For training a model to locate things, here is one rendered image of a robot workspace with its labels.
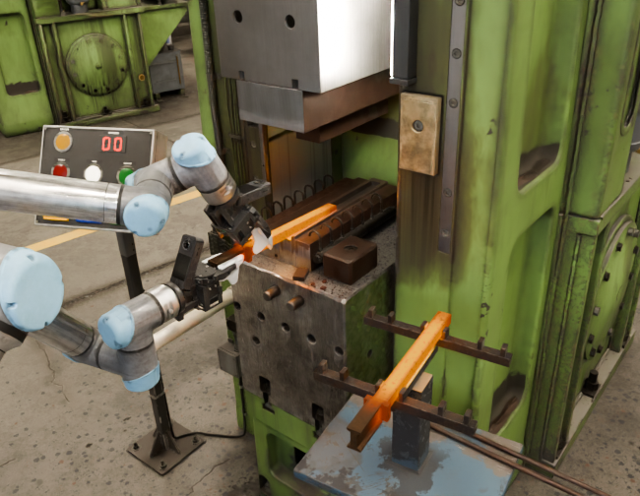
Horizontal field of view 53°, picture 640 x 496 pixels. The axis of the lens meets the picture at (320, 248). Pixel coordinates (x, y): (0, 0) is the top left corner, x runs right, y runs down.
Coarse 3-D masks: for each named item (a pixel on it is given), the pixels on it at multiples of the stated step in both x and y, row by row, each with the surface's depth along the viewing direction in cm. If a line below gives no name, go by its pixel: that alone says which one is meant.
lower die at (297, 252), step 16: (320, 192) 187; (336, 192) 184; (368, 192) 180; (384, 192) 182; (288, 208) 178; (304, 208) 175; (368, 208) 173; (384, 208) 180; (272, 224) 167; (320, 224) 165; (336, 224) 165; (288, 240) 160; (304, 240) 158; (272, 256) 166; (288, 256) 162; (304, 256) 159
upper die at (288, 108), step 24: (384, 72) 161; (240, 96) 151; (264, 96) 146; (288, 96) 141; (312, 96) 141; (336, 96) 148; (360, 96) 156; (384, 96) 164; (264, 120) 149; (288, 120) 144; (312, 120) 144
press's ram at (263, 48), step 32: (224, 0) 142; (256, 0) 136; (288, 0) 131; (320, 0) 127; (352, 0) 135; (384, 0) 144; (224, 32) 146; (256, 32) 140; (288, 32) 134; (320, 32) 130; (352, 32) 138; (384, 32) 148; (224, 64) 150; (256, 64) 143; (288, 64) 138; (320, 64) 133; (352, 64) 142; (384, 64) 151
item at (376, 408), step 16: (432, 320) 133; (448, 320) 134; (432, 336) 128; (416, 352) 124; (400, 368) 120; (416, 368) 122; (384, 384) 116; (400, 384) 116; (368, 400) 111; (384, 400) 112; (368, 416) 107; (384, 416) 111; (352, 432) 105; (368, 432) 109; (352, 448) 107
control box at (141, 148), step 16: (48, 128) 179; (64, 128) 178; (80, 128) 177; (96, 128) 176; (112, 128) 175; (48, 144) 179; (80, 144) 177; (96, 144) 176; (112, 144) 174; (128, 144) 174; (144, 144) 173; (160, 144) 176; (48, 160) 179; (64, 160) 178; (80, 160) 177; (96, 160) 175; (112, 160) 174; (128, 160) 173; (144, 160) 172; (80, 176) 176; (112, 176) 174; (48, 224) 178; (64, 224) 177; (80, 224) 176; (96, 224) 175; (112, 224) 175
